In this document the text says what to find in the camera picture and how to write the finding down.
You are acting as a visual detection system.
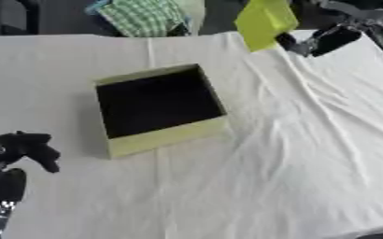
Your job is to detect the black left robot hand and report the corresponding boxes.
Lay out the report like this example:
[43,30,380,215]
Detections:
[0,130,63,206]

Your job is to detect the yellow-green cardboard piece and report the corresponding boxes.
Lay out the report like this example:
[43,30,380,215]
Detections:
[232,0,302,53]

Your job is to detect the dark chair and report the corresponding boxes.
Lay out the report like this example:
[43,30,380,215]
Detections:
[0,0,43,35]

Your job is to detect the yellow-green cardboard box, black inside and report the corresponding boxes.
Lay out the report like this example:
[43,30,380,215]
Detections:
[92,63,230,159]

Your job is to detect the green and white checked cloth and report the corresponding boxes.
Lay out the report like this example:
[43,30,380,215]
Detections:
[96,0,191,38]

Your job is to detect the blue cloth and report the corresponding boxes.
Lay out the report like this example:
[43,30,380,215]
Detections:
[83,0,113,17]

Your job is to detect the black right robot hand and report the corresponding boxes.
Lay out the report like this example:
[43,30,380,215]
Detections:
[275,25,363,58]

